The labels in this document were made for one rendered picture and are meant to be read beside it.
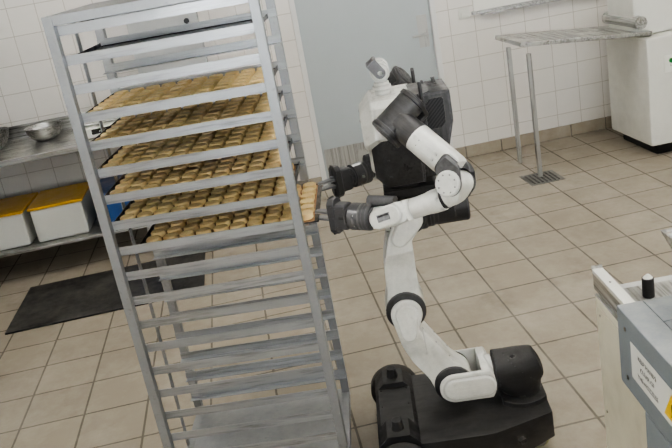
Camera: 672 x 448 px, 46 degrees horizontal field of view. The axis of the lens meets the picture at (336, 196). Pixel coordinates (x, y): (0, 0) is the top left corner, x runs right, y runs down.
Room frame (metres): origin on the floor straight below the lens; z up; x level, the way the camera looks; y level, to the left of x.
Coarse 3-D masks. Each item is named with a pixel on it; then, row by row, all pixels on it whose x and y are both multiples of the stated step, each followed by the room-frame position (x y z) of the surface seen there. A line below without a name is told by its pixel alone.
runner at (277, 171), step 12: (276, 168) 2.41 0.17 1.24; (204, 180) 2.42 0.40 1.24; (216, 180) 2.42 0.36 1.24; (228, 180) 2.42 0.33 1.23; (240, 180) 2.42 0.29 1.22; (252, 180) 2.41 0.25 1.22; (132, 192) 2.44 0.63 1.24; (144, 192) 2.44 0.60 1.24; (156, 192) 2.43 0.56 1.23; (168, 192) 2.43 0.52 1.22; (180, 192) 2.43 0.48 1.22; (108, 204) 2.44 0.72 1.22
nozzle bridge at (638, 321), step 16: (624, 304) 1.29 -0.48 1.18; (640, 304) 1.28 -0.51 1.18; (656, 304) 1.27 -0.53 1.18; (624, 320) 1.25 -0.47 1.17; (640, 320) 1.22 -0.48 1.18; (656, 320) 1.21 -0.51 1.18; (624, 336) 1.26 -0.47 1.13; (640, 336) 1.19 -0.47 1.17; (656, 336) 1.16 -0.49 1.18; (624, 352) 1.26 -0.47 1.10; (640, 352) 1.19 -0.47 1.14; (656, 352) 1.12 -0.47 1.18; (624, 368) 1.27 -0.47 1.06; (640, 368) 1.19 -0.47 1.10; (656, 368) 1.13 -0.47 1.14; (640, 384) 1.20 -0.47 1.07; (656, 384) 1.13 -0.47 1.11; (640, 400) 1.20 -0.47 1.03; (656, 400) 1.13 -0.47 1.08; (656, 416) 1.14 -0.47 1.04; (656, 432) 1.14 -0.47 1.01
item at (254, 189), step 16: (192, 192) 2.65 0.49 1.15; (208, 192) 2.61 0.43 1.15; (224, 192) 2.59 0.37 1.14; (240, 192) 2.58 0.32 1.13; (256, 192) 2.56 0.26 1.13; (272, 192) 2.52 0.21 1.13; (144, 208) 2.55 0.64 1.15; (160, 208) 2.53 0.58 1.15; (176, 208) 2.48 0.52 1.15; (192, 208) 2.46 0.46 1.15
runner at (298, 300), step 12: (276, 300) 2.41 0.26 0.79; (288, 300) 2.41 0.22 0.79; (300, 300) 2.41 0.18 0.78; (204, 312) 2.43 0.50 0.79; (216, 312) 2.43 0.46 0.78; (228, 312) 2.43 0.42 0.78; (240, 312) 2.42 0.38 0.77; (144, 324) 2.44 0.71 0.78; (156, 324) 2.44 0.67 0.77; (168, 324) 2.44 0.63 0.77
